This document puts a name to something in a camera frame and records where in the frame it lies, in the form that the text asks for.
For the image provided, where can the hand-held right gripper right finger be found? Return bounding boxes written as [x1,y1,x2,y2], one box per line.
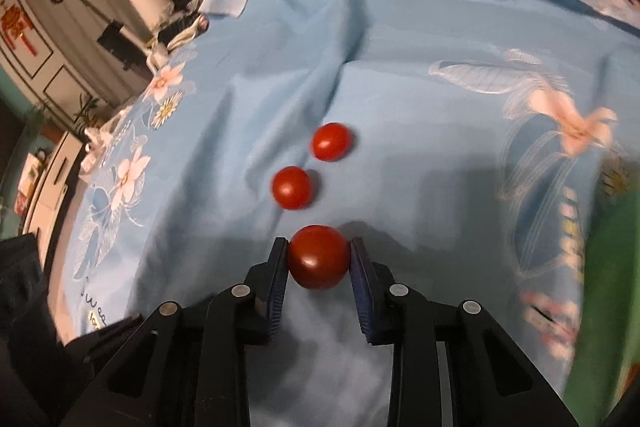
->
[350,237,581,427]

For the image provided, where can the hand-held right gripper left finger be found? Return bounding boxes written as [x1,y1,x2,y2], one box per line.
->
[60,237,290,427]

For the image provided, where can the red cherry tomato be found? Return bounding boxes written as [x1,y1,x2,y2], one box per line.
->
[271,166,313,210]
[287,224,351,291]
[311,122,351,162]

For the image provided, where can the green plastic basin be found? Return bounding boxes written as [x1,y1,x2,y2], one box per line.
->
[562,192,640,427]

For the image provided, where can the blue floral bed sheet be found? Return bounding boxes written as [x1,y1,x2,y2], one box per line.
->
[50,0,640,427]

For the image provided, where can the white plastic bag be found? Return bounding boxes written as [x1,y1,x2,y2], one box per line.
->
[82,127,116,158]

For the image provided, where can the white cabinet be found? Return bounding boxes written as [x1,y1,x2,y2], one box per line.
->
[15,132,83,233]

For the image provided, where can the dark cloth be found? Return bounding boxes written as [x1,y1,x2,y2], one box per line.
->
[0,232,66,427]

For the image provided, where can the green potted plant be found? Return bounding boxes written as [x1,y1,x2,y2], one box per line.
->
[72,94,101,132]

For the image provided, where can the black and white cloth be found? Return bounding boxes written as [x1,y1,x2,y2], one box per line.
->
[147,0,211,52]

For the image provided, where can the black upright vacuum cleaner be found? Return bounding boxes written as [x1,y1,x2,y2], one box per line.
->
[50,0,146,70]

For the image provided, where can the red wall decoration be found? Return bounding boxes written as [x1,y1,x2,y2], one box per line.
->
[0,0,38,55]

